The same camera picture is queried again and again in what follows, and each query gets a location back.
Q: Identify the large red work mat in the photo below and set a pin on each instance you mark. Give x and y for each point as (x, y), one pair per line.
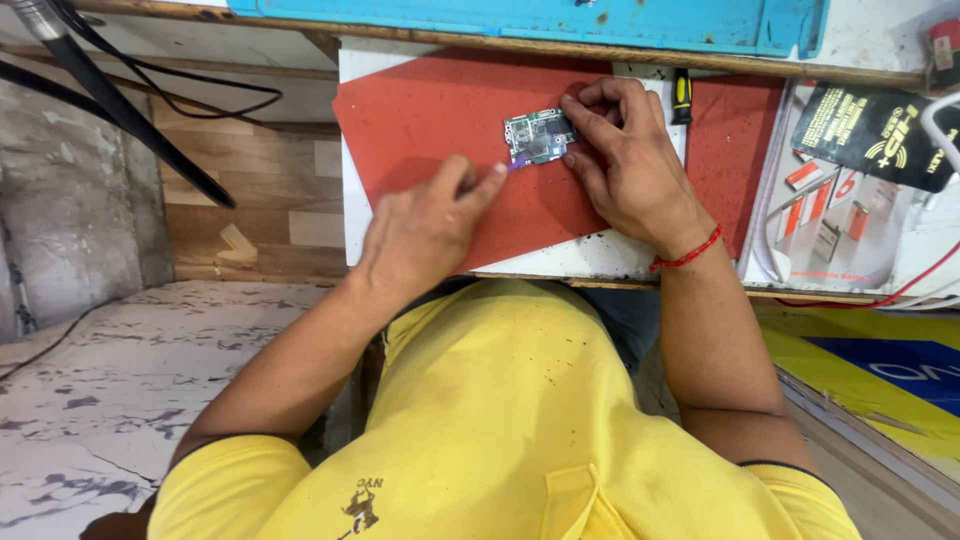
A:
(435, 120)

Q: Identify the green phone circuit board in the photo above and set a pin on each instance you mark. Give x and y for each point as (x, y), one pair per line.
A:
(538, 136)

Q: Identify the purple pointed tool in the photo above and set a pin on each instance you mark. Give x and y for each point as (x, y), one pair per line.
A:
(517, 163)

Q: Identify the person's left hand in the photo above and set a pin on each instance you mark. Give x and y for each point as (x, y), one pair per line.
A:
(416, 232)

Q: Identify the wooden laminate panel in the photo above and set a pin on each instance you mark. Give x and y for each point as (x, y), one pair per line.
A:
(255, 187)

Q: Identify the printed battery poster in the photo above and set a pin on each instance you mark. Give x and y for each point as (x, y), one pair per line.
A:
(885, 240)

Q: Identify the white board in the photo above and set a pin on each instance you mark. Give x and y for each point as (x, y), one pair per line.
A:
(585, 259)

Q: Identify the black packet with gold print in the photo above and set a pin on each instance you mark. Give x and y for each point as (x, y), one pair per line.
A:
(862, 131)

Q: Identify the yellow blue banner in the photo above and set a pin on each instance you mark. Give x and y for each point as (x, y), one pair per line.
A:
(877, 367)

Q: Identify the wooden table edge strip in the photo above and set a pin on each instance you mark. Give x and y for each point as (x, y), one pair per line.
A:
(525, 46)

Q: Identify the black yellow screwdriver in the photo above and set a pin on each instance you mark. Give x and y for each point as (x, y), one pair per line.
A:
(681, 94)

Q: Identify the person's right hand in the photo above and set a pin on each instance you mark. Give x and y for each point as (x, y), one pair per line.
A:
(637, 172)

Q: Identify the red capped bottle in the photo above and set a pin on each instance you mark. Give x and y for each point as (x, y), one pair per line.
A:
(945, 52)

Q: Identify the yellow polo shirt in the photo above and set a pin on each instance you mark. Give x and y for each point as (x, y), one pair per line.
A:
(502, 420)

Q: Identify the small red mat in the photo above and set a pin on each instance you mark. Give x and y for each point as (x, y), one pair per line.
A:
(731, 150)

